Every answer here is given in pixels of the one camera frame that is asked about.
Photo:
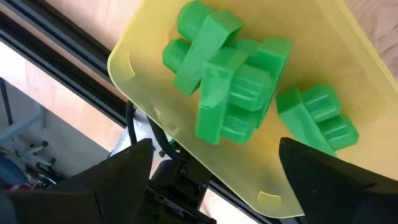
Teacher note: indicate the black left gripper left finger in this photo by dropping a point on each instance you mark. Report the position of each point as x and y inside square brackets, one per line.
[109, 193]

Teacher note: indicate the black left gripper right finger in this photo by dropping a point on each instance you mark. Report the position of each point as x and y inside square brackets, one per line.
[326, 193]

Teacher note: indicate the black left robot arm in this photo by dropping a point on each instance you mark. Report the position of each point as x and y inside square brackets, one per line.
[180, 186]

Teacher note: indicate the green two-stud building block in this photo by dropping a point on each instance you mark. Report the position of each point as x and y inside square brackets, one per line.
[311, 118]
[216, 102]
[273, 53]
[208, 49]

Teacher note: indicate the yellow translucent plastic bin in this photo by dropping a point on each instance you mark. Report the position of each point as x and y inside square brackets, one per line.
[326, 46]

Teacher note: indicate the grey wheeled chair base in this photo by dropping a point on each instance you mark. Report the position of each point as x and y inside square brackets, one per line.
[34, 152]

